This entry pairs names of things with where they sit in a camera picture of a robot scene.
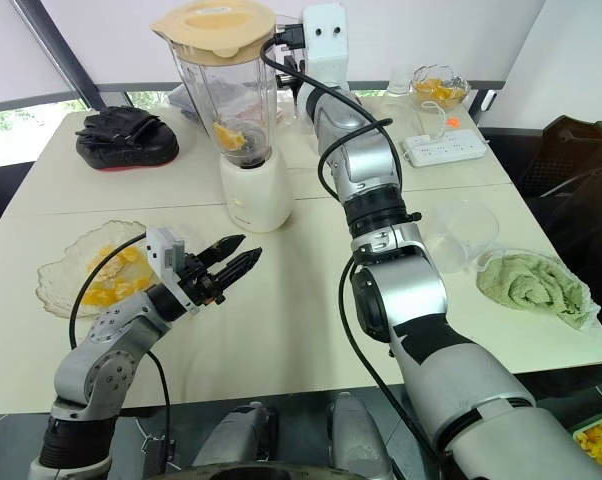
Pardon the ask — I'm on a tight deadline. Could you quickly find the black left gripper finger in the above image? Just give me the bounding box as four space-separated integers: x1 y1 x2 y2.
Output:
200 233 246 266
214 247 263 294

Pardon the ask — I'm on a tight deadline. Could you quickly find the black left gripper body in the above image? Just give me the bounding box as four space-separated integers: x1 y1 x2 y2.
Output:
177 253 227 309

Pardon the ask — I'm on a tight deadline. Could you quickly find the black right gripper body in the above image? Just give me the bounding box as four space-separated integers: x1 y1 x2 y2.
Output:
273 23 308 91

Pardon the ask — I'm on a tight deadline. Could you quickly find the cream blender lid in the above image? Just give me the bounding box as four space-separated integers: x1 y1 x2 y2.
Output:
150 0 278 57

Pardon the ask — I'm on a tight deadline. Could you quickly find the clear plastic blender jar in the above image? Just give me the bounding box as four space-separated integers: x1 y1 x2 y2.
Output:
153 14 302 170

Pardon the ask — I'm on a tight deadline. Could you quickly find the clear glass fruit bowl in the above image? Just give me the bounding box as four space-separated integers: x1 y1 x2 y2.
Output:
409 63 472 112

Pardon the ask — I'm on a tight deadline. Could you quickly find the white blender base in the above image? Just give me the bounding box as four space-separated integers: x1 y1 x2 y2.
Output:
219 149 295 234

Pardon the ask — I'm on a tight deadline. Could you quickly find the small glass beaker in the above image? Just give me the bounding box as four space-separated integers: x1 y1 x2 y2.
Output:
388 67 416 99

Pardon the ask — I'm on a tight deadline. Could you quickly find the scalloped clear glass plate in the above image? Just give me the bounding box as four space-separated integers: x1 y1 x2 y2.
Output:
35 219 163 321

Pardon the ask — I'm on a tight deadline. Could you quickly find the drinking glass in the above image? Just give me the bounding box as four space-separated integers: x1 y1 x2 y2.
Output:
420 99 450 146

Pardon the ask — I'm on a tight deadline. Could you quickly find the grey rounded shape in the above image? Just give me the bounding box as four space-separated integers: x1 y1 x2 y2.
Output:
328 392 395 480
193 402 280 469

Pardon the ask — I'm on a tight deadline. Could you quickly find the white power strip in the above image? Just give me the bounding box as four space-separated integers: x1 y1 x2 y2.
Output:
400 128 490 169

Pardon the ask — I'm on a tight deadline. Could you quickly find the green towel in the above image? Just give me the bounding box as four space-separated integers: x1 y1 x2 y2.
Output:
475 251 602 332

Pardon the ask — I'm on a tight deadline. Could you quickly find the black plastic crate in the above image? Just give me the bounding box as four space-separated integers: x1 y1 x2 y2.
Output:
520 114 602 201

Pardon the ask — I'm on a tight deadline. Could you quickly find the pale green plastic tray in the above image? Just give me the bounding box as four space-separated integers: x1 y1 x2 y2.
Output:
570 408 602 474

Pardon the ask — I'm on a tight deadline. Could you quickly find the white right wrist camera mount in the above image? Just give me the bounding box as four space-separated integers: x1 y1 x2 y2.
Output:
301 3 351 85

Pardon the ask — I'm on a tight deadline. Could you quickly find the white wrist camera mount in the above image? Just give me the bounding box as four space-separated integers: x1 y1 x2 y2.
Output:
301 3 351 85
144 225 203 317

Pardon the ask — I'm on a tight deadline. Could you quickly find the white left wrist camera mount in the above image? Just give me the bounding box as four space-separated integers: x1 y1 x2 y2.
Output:
144 225 203 317

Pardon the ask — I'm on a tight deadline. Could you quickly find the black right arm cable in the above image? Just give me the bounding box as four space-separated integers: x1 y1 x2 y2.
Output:
259 37 447 471

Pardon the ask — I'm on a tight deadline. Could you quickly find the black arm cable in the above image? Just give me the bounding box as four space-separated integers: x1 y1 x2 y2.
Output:
68 232 175 480
259 37 447 471

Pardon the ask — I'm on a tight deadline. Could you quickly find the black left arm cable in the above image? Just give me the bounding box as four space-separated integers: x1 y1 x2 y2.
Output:
68 232 175 480

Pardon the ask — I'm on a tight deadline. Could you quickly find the clear cup with handle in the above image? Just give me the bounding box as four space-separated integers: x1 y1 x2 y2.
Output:
423 198 501 275

